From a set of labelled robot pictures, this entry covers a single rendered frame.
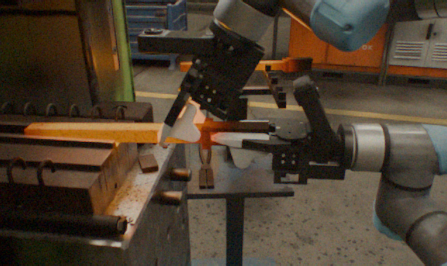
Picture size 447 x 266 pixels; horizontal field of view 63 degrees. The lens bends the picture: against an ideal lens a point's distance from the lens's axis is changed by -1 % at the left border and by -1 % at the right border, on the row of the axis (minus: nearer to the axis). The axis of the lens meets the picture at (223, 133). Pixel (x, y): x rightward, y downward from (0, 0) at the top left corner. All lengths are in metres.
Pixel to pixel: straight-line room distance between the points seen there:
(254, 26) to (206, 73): 0.09
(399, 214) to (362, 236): 1.39
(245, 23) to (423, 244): 0.39
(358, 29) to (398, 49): 3.73
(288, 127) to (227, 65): 0.14
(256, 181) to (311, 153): 0.51
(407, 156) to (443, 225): 0.10
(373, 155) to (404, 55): 3.63
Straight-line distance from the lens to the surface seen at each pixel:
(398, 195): 0.63
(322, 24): 0.43
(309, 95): 0.53
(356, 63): 4.14
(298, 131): 0.57
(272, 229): 1.94
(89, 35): 0.86
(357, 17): 0.41
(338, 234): 1.98
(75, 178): 0.58
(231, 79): 0.53
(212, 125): 0.58
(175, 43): 0.53
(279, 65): 1.21
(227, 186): 1.05
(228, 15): 0.49
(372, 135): 0.58
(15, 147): 0.69
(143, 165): 0.68
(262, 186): 1.06
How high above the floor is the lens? 1.28
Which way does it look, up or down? 27 degrees down
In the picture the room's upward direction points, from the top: straight up
